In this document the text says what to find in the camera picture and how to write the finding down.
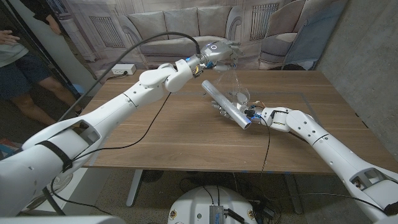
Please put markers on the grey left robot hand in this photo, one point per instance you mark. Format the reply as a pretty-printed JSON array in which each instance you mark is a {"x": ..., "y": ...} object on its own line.
[{"x": 217, "y": 51}]

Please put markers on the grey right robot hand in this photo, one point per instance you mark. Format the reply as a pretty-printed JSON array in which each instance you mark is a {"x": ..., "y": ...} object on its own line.
[{"x": 244, "y": 99}]

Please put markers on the cling film roll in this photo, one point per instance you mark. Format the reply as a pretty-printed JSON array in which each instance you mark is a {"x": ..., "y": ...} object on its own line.
[{"x": 227, "y": 105}]

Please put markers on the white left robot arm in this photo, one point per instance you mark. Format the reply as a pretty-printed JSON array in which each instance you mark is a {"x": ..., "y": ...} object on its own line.
[{"x": 109, "y": 112}]

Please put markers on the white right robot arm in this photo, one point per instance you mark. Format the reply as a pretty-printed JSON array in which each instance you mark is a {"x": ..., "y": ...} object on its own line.
[{"x": 335, "y": 152}]

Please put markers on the printed sofa backdrop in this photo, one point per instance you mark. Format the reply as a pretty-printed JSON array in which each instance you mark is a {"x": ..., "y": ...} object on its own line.
[{"x": 280, "y": 31}]

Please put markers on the white power strip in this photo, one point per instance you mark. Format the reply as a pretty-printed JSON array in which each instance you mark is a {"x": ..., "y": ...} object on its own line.
[{"x": 122, "y": 68}]

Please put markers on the grey table leg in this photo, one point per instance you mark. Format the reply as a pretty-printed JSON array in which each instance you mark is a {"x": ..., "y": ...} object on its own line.
[
  {"x": 134, "y": 186},
  {"x": 293, "y": 193}
]

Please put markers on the black power adapter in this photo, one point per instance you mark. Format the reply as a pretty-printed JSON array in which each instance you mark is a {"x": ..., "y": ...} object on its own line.
[{"x": 266, "y": 210}]

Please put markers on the white robot torso base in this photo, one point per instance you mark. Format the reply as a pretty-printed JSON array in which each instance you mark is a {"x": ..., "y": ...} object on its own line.
[{"x": 192, "y": 205}]

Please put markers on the silver box on torso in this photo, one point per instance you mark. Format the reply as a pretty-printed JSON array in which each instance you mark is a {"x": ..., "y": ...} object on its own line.
[{"x": 216, "y": 215}]

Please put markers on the black round floor object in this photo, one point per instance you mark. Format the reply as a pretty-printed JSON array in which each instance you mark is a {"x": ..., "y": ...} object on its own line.
[{"x": 152, "y": 175}]

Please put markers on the white floor board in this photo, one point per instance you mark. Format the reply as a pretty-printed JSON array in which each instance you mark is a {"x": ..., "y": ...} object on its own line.
[{"x": 90, "y": 189}]

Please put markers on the person in black top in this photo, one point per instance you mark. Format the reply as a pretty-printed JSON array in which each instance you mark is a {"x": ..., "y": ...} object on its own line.
[{"x": 43, "y": 11}]

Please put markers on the person in grey shirt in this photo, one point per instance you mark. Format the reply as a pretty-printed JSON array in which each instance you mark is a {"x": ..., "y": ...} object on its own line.
[{"x": 15, "y": 71}]

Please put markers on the white robot chest edge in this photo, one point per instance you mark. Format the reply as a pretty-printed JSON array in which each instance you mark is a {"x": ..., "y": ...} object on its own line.
[{"x": 62, "y": 220}]

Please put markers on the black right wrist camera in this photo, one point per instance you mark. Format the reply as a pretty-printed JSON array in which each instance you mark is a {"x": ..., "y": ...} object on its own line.
[{"x": 250, "y": 113}]

